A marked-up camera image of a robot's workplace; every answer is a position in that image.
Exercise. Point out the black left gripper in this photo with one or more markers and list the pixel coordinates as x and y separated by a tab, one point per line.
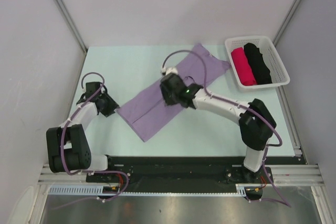
112	105

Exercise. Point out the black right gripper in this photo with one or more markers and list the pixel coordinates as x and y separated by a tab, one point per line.
165	93

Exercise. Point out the purple t shirt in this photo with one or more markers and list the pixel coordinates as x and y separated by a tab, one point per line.
153	108

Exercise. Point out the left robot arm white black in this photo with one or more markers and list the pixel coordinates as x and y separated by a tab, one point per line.
67	145

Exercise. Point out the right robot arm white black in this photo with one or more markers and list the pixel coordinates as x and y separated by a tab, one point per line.
255	122

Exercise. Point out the rolled red t shirt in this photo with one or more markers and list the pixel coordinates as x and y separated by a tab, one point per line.
242	67

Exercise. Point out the rolled black t shirt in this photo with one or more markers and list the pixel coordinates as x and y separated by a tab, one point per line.
255	60

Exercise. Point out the white plastic basket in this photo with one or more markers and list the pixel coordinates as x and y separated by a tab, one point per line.
273	61

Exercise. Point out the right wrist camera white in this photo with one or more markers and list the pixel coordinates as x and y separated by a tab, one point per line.
167	70

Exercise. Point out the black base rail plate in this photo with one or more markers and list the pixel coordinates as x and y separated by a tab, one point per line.
190	175

